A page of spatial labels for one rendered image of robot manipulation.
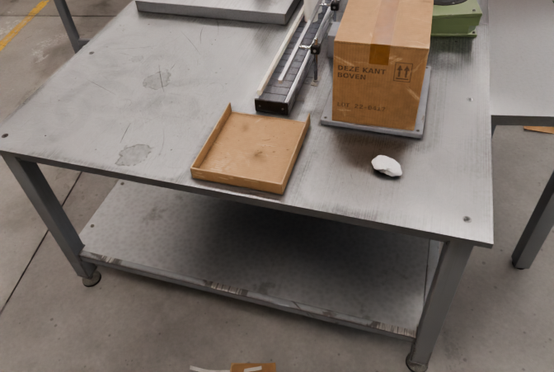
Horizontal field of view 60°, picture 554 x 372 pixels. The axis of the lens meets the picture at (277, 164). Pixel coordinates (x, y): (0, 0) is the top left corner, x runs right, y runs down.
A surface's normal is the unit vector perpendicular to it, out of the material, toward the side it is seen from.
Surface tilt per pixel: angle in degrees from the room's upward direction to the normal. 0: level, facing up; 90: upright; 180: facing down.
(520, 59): 0
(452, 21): 90
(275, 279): 1
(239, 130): 0
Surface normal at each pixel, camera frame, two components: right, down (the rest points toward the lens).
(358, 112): -0.26, 0.69
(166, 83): -0.06, -0.71
